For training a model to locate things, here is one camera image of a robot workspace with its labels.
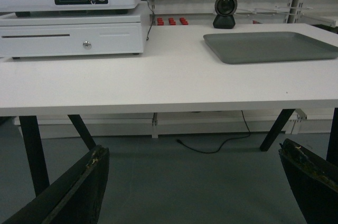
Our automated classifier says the black round barcode scanner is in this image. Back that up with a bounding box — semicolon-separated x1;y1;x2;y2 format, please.
213;0;238;29

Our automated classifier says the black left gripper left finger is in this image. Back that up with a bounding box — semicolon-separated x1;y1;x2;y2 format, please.
4;145;109;223

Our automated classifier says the white cash drawer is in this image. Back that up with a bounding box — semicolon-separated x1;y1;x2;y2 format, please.
1;2;151;58

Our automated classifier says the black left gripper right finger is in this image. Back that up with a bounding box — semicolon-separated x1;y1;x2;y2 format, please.
278;138;337;223

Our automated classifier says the grey silver serving tray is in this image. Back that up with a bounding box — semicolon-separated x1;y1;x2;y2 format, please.
203;32;337;64

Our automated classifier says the black cable on floor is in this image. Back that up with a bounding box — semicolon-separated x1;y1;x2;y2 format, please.
176;109;251;154

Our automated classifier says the white checkout table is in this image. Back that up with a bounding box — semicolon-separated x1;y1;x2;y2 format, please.
1;25;337;194

